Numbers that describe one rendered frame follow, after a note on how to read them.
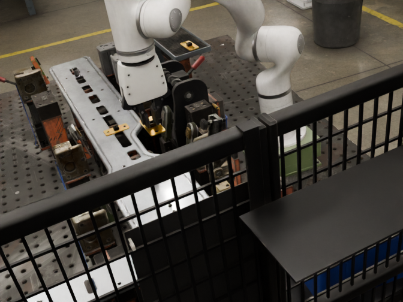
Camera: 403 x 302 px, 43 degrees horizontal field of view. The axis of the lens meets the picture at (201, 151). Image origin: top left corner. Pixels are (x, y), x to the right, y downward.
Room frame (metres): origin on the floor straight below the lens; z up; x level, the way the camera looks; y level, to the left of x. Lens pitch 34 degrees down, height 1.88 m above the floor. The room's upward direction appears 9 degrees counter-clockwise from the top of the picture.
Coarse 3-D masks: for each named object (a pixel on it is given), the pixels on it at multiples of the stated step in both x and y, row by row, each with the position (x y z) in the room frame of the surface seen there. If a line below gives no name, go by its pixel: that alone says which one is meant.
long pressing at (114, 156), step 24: (96, 72) 1.99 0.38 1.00; (72, 96) 1.80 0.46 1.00; (120, 96) 1.73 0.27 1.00; (96, 120) 1.58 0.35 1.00; (120, 120) 1.56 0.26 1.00; (96, 144) 1.43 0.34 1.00; (120, 144) 1.40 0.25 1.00; (120, 168) 1.27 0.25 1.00; (144, 192) 1.14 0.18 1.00; (168, 192) 1.12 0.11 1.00; (144, 216) 1.04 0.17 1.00
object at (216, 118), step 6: (216, 114) 1.13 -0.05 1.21; (204, 120) 1.11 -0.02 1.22; (210, 120) 1.11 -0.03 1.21; (216, 120) 1.10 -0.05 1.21; (222, 120) 1.12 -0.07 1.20; (204, 126) 1.10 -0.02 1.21; (210, 126) 1.13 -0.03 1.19; (216, 126) 1.10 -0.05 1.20; (210, 132) 1.13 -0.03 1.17; (216, 132) 1.10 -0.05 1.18; (216, 162) 1.10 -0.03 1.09
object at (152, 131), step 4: (140, 120) 1.10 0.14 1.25; (152, 120) 1.07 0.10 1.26; (152, 124) 1.06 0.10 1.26; (156, 124) 1.07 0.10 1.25; (160, 124) 1.07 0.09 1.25; (152, 128) 1.05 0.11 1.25; (156, 128) 1.05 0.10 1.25; (160, 128) 1.05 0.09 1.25; (148, 132) 1.04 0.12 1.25; (152, 132) 1.03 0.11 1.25; (156, 132) 1.03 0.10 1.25; (160, 132) 1.03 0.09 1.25
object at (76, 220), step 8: (80, 216) 1.02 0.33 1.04; (88, 216) 1.02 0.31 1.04; (96, 216) 1.02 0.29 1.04; (104, 216) 1.03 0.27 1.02; (80, 224) 1.01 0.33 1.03; (88, 224) 1.02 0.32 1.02; (104, 224) 1.03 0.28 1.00; (80, 232) 1.01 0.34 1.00; (104, 232) 1.03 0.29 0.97; (112, 232) 1.04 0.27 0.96; (80, 240) 1.01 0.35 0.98; (88, 240) 1.01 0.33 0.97; (96, 240) 1.02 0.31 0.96; (104, 240) 1.02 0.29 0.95; (112, 240) 1.03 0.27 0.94; (88, 248) 1.01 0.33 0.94; (96, 248) 1.02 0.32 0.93; (104, 248) 1.02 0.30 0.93; (112, 248) 1.03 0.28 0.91
